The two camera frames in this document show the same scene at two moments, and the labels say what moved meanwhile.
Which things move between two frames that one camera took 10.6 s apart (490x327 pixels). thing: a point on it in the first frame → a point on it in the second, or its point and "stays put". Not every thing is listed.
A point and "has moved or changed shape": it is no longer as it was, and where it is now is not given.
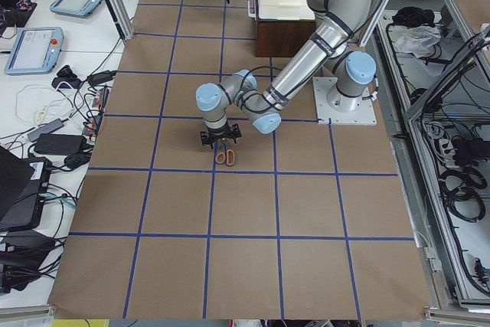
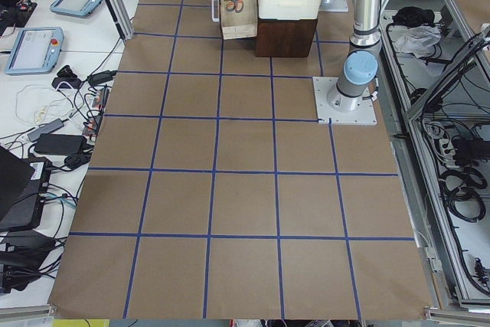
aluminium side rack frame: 434,65 stays put
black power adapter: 60,144 stays put
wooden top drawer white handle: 252,4 has moved or changed shape
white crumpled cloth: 415,38 stays put
